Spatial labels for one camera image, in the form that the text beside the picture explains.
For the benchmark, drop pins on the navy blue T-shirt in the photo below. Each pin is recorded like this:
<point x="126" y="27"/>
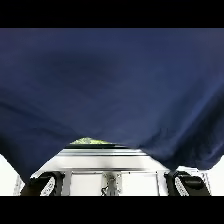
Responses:
<point x="110" y="83"/>

